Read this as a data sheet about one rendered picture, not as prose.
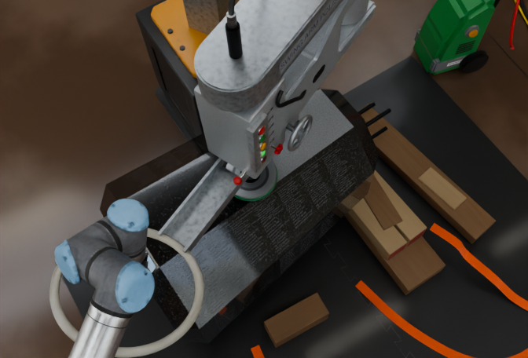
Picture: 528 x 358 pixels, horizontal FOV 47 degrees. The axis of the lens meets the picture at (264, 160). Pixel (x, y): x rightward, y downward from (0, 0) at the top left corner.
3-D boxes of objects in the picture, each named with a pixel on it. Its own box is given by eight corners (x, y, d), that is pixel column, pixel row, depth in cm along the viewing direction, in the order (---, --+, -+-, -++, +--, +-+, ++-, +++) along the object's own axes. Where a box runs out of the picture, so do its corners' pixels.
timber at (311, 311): (276, 348, 301) (275, 344, 290) (264, 326, 306) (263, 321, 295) (328, 318, 307) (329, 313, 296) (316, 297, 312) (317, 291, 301)
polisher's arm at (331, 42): (331, 11, 262) (340, -80, 218) (378, 34, 256) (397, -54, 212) (230, 136, 236) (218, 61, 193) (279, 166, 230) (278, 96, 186)
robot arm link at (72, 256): (75, 264, 123) (124, 232, 130) (44, 242, 129) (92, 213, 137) (86, 298, 128) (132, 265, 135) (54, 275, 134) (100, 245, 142)
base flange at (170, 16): (148, 14, 305) (146, 8, 300) (232, -28, 315) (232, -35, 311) (197, 83, 285) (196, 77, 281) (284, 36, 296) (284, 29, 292)
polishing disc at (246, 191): (238, 207, 244) (238, 206, 243) (216, 165, 252) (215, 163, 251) (285, 184, 247) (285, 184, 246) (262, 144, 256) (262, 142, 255)
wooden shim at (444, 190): (417, 179, 331) (418, 177, 329) (430, 167, 333) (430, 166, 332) (453, 210, 322) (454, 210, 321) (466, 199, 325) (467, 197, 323)
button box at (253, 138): (263, 152, 214) (260, 110, 188) (269, 155, 213) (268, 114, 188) (250, 169, 211) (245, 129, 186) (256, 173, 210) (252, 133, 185)
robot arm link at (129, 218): (96, 208, 135) (131, 188, 141) (96, 242, 143) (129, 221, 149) (123, 235, 131) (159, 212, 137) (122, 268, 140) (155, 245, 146)
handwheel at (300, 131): (291, 117, 232) (291, 96, 218) (313, 129, 229) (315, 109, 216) (269, 146, 227) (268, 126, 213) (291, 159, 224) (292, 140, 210)
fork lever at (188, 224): (262, 98, 244) (262, 91, 239) (302, 122, 238) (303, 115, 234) (152, 232, 218) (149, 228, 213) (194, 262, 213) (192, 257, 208)
